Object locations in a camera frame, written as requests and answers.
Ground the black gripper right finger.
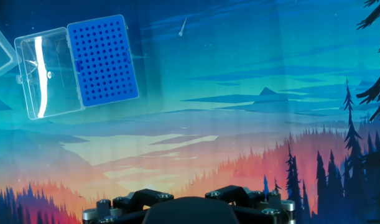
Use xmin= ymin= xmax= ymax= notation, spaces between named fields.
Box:
xmin=205 ymin=185 xmax=296 ymax=224

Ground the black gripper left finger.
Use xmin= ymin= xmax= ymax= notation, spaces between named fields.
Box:
xmin=82 ymin=188 xmax=175 ymax=224

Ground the white pipette tip box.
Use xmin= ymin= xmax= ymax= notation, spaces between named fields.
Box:
xmin=0 ymin=17 xmax=20 ymax=83

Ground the small clear pipette tip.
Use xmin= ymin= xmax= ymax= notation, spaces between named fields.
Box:
xmin=178 ymin=17 xmax=188 ymax=37

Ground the blue pipette tip box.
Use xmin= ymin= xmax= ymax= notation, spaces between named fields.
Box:
xmin=14 ymin=14 xmax=140 ymax=121

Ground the printed landscape cloth mat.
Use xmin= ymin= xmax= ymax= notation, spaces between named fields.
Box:
xmin=0 ymin=0 xmax=380 ymax=224

